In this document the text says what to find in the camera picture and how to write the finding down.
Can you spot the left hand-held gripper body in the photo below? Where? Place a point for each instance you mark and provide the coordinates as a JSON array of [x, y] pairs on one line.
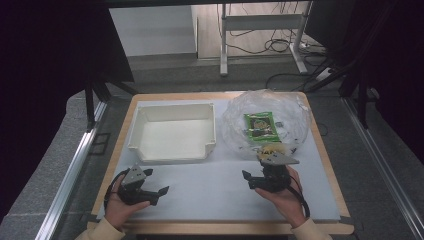
[[133, 176]]

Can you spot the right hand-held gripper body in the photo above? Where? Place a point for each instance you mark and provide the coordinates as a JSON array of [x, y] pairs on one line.
[[273, 178]]

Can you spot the yellow snack packet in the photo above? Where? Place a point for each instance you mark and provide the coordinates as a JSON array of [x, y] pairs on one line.
[[273, 149]]

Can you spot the clear plastic bag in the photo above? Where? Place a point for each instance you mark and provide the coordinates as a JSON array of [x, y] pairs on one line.
[[290, 113]]

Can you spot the person's right hand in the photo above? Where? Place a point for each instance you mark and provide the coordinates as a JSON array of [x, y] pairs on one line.
[[290, 203]]

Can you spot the person's left hand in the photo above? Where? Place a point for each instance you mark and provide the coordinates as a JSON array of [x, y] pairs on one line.
[[116, 210]]

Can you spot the white table mat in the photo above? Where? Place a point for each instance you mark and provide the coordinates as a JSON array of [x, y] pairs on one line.
[[206, 186]]

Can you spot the white plastic bin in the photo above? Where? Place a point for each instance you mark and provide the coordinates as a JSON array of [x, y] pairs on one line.
[[173, 136]]

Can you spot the green snack packet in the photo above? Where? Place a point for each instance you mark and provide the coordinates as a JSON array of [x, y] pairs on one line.
[[261, 126]]

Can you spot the black stand legs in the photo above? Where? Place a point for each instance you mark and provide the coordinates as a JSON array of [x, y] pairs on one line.
[[91, 100]]

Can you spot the white power strip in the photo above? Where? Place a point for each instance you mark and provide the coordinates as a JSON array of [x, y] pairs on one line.
[[323, 74]]

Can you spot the black tripod stand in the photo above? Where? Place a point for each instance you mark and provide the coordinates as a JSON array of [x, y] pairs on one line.
[[353, 76]]

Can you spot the dark curtain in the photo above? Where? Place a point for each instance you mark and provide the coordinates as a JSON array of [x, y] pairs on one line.
[[400, 66], [43, 83]]

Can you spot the white cabinet panel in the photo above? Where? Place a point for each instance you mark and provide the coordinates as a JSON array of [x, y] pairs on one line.
[[153, 31]]

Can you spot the aluminium rail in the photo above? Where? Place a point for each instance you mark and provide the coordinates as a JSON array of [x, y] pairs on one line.
[[383, 166], [71, 176]]

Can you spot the white metal desk frame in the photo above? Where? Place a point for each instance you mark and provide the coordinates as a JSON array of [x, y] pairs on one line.
[[260, 21]]

